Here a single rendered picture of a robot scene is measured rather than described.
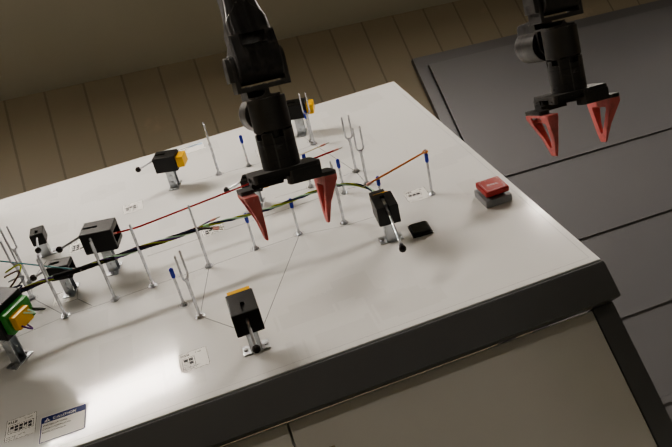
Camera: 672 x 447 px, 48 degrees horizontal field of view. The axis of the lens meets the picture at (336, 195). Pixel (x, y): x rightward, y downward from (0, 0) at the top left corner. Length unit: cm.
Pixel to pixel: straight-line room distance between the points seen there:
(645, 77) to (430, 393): 379
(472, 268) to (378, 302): 18
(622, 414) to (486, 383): 22
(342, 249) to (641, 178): 320
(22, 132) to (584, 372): 332
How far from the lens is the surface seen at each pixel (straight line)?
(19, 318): 138
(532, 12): 126
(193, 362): 131
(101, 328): 148
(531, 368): 131
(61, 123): 413
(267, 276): 144
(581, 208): 425
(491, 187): 152
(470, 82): 438
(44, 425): 133
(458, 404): 128
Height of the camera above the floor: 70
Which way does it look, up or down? 19 degrees up
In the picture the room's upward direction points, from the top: 21 degrees counter-clockwise
